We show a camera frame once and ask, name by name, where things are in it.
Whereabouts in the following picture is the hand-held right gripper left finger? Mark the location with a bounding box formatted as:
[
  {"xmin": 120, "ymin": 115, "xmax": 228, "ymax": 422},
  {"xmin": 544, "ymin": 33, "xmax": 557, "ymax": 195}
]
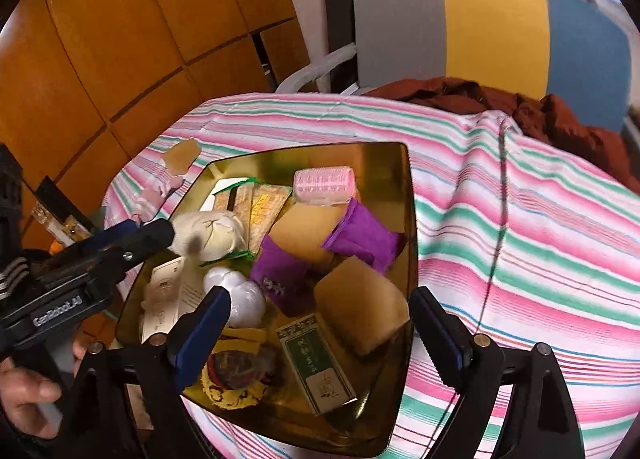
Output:
[{"xmin": 70, "ymin": 285, "xmax": 232, "ymax": 459}]

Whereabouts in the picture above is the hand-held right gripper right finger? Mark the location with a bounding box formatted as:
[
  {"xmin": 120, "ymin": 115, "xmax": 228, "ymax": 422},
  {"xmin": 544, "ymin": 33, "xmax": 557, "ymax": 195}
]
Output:
[{"xmin": 409, "ymin": 286, "xmax": 586, "ymax": 459}]

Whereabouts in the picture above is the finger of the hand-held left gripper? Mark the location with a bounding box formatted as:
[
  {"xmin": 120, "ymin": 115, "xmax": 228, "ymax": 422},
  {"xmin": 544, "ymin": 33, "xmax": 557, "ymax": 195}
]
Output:
[
  {"xmin": 65, "ymin": 218, "xmax": 175, "ymax": 286},
  {"xmin": 50, "ymin": 218, "xmax": 145, "ymax": 264}
]

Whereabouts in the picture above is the cream printed box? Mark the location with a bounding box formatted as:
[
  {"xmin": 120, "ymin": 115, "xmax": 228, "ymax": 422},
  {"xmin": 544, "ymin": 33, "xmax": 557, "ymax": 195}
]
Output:
[{"xmin": 140, "ymin": 256, "xmax": 208, "ymax": 345}]

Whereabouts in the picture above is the yellow patterned packet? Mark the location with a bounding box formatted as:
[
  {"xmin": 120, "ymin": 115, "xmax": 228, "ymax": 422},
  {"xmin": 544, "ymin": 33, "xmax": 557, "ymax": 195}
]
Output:
[{"xmin": 200, "ymin": 326, "xmax": 278, "ymax": 411}]

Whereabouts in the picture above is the white bun packet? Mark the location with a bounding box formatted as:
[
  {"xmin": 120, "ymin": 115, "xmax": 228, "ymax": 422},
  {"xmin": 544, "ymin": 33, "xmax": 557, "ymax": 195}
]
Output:
[{"xmin": 170, "ymin": 210, "xmax": 248, "ymax": 265}]

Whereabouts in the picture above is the tan snack packet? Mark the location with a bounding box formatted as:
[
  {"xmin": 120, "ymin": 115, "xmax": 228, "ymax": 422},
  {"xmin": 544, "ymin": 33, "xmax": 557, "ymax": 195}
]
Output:
[
  {"xmin": 267, "ymin": 202, "xmax": 351, "ymax": 270},
  {"xmin": 314, "ymin": 255, "xmax": 412, "ymax": 357}
]

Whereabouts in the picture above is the purple snack packet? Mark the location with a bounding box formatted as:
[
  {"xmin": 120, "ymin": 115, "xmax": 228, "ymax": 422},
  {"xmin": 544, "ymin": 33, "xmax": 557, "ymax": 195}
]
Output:
[
  {"xmin": 249, "ymin": 234, "xmax": 321, "ymax": 317},
  {"xmin": 321, "ymin": 198, "xmax": 407, "ymax": 274}
]

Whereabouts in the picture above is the green printed box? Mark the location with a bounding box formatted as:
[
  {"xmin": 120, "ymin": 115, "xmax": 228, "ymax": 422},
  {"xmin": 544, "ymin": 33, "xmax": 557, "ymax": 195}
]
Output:
[{"xmin": 276, "ymin": 314, "xmax": 357, "ymax": 415}]

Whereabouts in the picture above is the tan printed cracker packet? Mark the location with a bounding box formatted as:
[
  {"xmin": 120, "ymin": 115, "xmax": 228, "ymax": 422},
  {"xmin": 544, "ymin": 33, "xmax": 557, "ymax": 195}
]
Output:
[{"xmin": 247, "ymin": 183, "xmax": 293, "ymax": 255}]

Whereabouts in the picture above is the gold tray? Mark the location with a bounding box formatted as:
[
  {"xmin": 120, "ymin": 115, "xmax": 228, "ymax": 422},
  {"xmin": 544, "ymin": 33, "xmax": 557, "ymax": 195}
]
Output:
[{"xmin": 115, "ymin": 142, "xmax": 418, "ymax": 457}]

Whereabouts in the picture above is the pink snack packet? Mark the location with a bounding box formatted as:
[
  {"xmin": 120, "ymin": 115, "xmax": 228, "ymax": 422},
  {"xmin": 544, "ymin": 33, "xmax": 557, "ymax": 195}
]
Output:
[{"xmin": 292, "ymin": 165, "xmax": 357, "ymax": 206}]

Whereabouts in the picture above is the person's left hand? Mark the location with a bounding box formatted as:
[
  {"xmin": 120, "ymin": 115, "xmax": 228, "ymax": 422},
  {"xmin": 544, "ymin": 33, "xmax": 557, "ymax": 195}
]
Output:
[{"xmin": 0, "ymin": 359, "xmax": 63, "ymax": 441}]

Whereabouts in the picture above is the pink cloth piece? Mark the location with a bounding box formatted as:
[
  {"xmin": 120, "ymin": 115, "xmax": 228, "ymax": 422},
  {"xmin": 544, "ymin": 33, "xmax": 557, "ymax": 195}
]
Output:
[{"xmin": 132, "ymin": 172, "xmax": 186, "ymax": 225}]

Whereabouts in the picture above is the black clear plastic strip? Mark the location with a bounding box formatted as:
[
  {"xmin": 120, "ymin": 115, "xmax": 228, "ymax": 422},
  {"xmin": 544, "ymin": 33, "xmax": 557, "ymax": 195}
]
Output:
[{"xmin": 30, "ymin": 176, "xmax": 98, "ymax": 245}]

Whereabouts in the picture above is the small tan paper piece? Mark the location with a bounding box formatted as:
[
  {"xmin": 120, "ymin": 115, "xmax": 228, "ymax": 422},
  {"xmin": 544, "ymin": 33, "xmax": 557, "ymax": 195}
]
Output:
[{"xmin": 162, "ymin": 139, "xmax": 202, "ymax": 175}]

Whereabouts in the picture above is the striped pink green tablecloth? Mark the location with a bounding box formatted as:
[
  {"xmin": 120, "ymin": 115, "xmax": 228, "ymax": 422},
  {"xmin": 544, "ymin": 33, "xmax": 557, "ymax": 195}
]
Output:
[{"xmin": 102, "ymin": 92, "xmax": 640, "ymax": 459}]

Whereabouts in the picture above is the wooden wardrobe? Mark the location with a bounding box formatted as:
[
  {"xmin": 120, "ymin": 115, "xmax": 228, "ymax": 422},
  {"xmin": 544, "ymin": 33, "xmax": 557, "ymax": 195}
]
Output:
[{"xmin": 0, "ymin": 0, "xmax": 311, "ymax": 250}]

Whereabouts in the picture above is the dark red jacket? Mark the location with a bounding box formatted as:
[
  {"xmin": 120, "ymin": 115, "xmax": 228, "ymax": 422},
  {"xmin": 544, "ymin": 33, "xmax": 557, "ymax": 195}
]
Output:
[{"xmin": 365, "ymin": 76, "xmax": 633, "ymax": 185}]

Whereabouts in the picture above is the black rolled mat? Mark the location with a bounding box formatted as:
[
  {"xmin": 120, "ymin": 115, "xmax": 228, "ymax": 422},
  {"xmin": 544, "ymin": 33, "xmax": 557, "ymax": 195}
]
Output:
[{"xmin": 320, "ymin": 0, "xmax": 361, "ymax": 92}]

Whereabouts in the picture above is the grey yellow blue chair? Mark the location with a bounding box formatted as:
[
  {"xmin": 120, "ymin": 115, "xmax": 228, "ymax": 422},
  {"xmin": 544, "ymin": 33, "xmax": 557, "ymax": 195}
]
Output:
[{"xmin": 275, "ymin": 0, "xmax": 631, "ymax": 132}]

